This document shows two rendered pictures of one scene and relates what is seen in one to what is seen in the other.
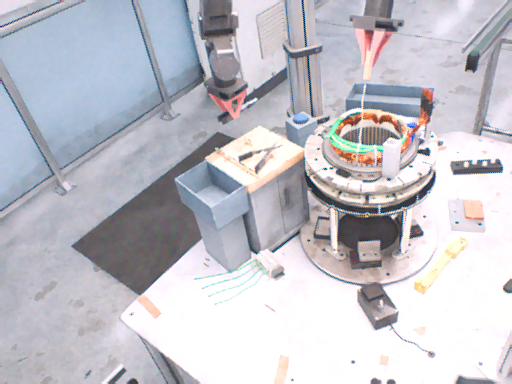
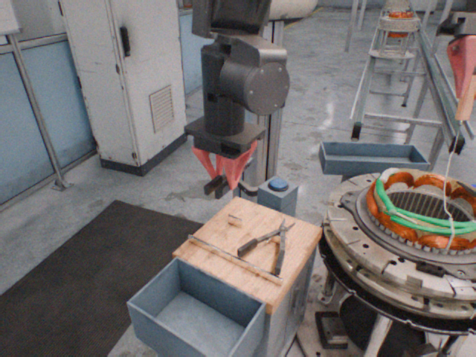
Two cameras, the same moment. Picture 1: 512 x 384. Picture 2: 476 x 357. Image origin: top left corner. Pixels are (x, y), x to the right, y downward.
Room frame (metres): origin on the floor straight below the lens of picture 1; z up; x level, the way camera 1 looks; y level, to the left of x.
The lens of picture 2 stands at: (0.62, 0.18, 1.46)
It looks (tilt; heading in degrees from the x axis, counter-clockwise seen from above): 33 degrees down; 335
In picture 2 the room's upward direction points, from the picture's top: straight up
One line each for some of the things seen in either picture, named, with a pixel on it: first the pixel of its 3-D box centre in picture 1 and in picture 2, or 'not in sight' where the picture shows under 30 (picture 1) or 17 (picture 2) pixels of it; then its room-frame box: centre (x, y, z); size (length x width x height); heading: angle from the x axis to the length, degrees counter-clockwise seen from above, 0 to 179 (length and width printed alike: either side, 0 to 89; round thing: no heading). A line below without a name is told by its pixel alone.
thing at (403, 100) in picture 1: (388, 132); (360, 196); (1.17, -0.47, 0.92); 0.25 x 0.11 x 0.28; 60
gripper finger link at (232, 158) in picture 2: (229, 100); (226, 160); (1.02, 0.01, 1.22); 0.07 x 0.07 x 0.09; 34
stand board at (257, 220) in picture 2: (255, 157); (251, 245); (1.00, -0.03, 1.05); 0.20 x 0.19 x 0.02; 123
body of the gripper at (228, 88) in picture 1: (223, 75); (224, 114); (1.02, 0.01, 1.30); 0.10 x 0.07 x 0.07; 34
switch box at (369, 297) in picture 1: (377, 304); not in sight; (0.63, -0.25, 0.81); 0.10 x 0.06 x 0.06; 11
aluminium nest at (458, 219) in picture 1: (466, 213); not in sight; (0.88, -0.60, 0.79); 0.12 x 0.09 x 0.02; 159
